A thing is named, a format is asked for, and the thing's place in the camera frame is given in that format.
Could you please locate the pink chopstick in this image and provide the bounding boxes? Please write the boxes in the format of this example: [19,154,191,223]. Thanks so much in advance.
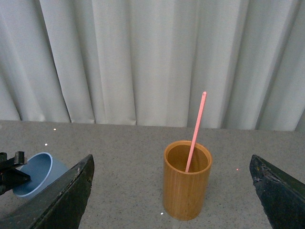
[185,92,207,173]

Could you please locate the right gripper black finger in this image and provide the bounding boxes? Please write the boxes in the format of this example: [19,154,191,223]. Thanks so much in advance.
[0,151,31,195]
[0,154,94,229]
[249,155,305,229]

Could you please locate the bamboo cylindrical chopstick holder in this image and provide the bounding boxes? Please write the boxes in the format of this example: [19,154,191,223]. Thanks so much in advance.
[163,140,213,220]

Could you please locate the white pleated curtain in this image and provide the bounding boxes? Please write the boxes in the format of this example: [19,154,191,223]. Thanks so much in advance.
[0,0,305,132]

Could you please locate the light blue plastic cup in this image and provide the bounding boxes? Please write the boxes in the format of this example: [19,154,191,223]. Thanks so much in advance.
[13,152,69,199]

